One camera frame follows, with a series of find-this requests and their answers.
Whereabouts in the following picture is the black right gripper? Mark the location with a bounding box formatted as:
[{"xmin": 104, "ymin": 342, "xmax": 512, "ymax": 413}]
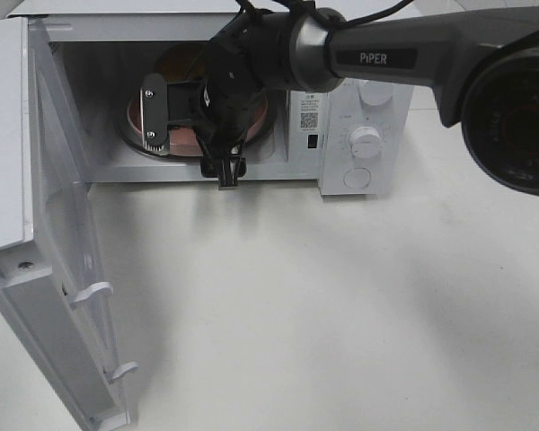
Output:
[{"xmin": 199, "ymin": 40, "xmax": 263, "ymax": 189}]

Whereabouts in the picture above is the pink plate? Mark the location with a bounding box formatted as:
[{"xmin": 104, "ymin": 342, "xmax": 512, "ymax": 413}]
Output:
[{"xmin": 125, "ymin": 96, "xmax": 270, "ymax": 158}]

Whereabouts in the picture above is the toy burger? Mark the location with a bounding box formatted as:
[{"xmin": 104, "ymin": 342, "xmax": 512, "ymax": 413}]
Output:
[{"xmin": 153, "ymin": 42, "xmax": 206, "ymax": 83}]

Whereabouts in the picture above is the white control knob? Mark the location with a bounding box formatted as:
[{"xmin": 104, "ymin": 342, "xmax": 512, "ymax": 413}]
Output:
[
  {"xmin": 358, "ymin": 81, "xmax": 393, "ymax": 107},
  {"xmin": 349, "ymin": 126, "xmax": 382, "ymax": 159}
]

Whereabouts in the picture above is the white microwave door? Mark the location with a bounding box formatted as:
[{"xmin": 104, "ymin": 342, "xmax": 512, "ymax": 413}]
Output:
[{"xmin": 0, "ymin": 16, "xmax": 138, "ymax": 430}]

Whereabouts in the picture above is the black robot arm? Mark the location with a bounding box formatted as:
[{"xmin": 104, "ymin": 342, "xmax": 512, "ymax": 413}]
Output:
[{"xmin": 200, "ymin": 1, "xmax": 539, "ymax": 196}]

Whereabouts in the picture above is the glass turntable plate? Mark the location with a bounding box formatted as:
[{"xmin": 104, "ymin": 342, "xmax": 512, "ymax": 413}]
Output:
[{"xmin": 116, "ymin": 107, "xmax": 278, "ymax": 161}]

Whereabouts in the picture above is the warning label sticker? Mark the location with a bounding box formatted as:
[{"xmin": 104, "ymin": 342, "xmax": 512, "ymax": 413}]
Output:
[{"xmin": 298, "ymin": 92, "xmax": 321, "ymax": 131}]

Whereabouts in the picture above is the white microwave oven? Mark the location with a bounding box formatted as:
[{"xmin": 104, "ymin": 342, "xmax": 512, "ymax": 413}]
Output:
[{"xmin": 13, "ymin": 1, "xmax": 413, "ymax": 195}]

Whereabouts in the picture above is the white door release button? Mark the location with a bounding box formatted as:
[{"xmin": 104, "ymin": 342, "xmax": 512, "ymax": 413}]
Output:
[{"xmin": 343, "ymin": 168, "xmax": 371, "ymax": 189}]

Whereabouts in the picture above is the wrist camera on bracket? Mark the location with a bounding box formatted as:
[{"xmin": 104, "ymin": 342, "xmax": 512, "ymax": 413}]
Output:
[{"xmin": 139, "ymin": 73, "xmax": 203, "ymax": 157}]

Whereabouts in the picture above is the black camera cable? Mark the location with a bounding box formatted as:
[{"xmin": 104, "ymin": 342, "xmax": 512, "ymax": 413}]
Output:
[{"xmin": 186, "ymin": 0, "xmax": 414, "ymax": 91}]

